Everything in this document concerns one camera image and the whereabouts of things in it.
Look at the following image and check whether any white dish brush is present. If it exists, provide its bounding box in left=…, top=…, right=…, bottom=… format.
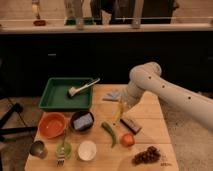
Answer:
left=67, top=78, right=100, bottom=97

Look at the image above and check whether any green chili pepper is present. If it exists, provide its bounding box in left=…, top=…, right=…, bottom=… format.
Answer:
left=101, top=122, right=117, bottom=148

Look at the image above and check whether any green object on shelf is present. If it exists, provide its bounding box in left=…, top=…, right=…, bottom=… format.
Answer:
left=65, top=17, right=93, bottom=25

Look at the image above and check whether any dark brown bowl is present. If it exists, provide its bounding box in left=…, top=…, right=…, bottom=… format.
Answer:
left=69, top=111, right=94, bottom=132

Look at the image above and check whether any bunch of dark grapes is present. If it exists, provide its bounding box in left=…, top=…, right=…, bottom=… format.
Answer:
left=132, top=146, right=161, bottom=165

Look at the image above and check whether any blue folded cloth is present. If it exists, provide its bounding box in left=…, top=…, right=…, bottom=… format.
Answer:
left=103, top=90, right=121, bottom=102

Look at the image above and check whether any black tripod stand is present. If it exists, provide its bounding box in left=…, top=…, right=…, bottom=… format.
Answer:
left=0, top=103, right=37, bottom=141

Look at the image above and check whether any blue sponge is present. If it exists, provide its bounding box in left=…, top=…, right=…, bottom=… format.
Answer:
left=73, top=114, right=93, bottom=131

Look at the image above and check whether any brown chalkboard eraser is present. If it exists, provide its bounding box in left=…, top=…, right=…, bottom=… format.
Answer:
left=120, top=117, right=142, bottom=135

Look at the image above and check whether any orange plastic bowl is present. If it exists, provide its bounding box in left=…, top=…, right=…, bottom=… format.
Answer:
left=38, top=112, right=67, bottom=139

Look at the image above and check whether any red object on shelf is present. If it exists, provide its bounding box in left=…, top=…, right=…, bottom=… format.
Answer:
left=33, top=20, right=46, bottom=26

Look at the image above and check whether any metal cup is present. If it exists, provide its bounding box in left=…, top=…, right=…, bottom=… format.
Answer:
left=30, top=141, right=47, bottom=159

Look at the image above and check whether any white small bowl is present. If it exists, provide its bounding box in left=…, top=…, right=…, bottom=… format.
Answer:
left=78, top=141, right=97, bottom=161

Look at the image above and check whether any green plastic tray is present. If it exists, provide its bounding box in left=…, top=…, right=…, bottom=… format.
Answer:
left=39, top=77, right=93, bottom=112

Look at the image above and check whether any orange tomato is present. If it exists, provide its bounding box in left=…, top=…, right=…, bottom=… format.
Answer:
left=120, top=133, right=135, bottom=147

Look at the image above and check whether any green plastic fork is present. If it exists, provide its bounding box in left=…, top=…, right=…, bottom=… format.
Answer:
left=56, top=135, right=71, bottom=167

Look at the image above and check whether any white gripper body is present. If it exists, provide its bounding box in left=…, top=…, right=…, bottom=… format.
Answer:
left=120, top=83, right=145, bottom=110

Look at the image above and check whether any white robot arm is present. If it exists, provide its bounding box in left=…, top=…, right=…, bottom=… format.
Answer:
left=121, top=62, right=213, bottom=132

